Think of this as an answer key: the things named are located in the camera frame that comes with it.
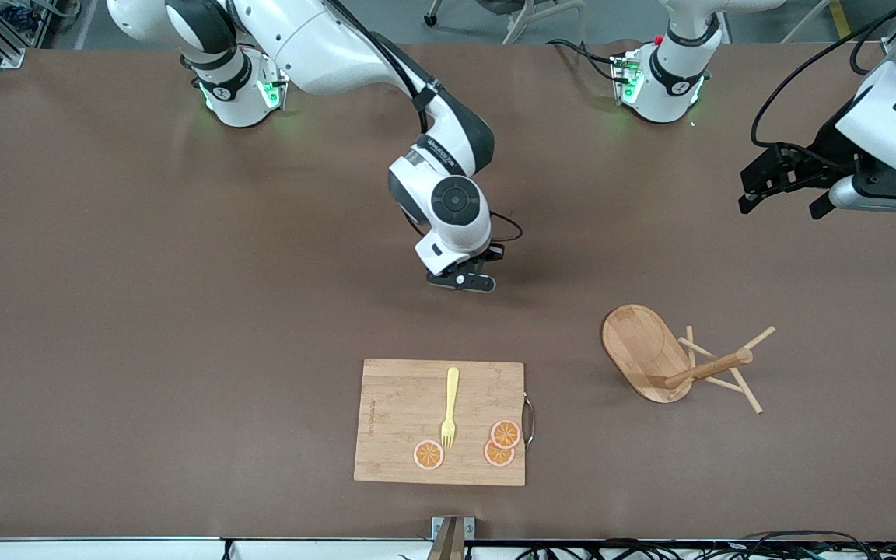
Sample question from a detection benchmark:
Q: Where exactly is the yellow plastic fork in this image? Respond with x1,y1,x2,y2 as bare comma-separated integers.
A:
440,367,460,450

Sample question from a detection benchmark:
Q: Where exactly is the aluminium profile bracket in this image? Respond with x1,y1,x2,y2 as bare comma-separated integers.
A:
426,516,476,560

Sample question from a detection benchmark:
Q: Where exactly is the wooden cup rack with pegs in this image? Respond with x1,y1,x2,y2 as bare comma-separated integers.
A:
601,304,776,415

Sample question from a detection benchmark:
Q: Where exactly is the black cable bundle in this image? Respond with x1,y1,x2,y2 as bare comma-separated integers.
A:
397,531,896,560

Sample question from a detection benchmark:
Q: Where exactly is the office chair base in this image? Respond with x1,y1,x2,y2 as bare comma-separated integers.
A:
423,0,589,45

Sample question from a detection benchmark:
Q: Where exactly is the bamboo cutting board metal handle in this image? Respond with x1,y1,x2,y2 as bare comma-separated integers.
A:
353,358,536,488

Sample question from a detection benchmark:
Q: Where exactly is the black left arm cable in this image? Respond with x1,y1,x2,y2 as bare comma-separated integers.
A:
751,0,896,168

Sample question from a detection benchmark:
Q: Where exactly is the white table edge rail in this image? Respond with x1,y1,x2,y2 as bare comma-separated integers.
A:
0,537,896,560

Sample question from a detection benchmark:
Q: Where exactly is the black base cable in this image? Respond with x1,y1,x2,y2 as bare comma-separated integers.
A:
548,39,629,83

